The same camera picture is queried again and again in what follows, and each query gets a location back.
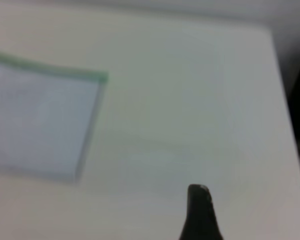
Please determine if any white paper stack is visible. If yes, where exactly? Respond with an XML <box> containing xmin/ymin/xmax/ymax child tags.
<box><xmin>0</xmin><ymin>62</ymin><xmax>101</xmax><ymax>181</ymax></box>

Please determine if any clear zip bag green zipper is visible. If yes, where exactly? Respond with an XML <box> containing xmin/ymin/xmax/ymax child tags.
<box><xmin>0</xmin><ymin>49</ymin><xmax>110</xmax><ymax>187</ymax></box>

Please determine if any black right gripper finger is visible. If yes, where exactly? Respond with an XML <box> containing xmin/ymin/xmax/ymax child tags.
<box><xmin>177</xmin><ymin>184</ymin><xmax>225</xmax><ymax>240</ymax></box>

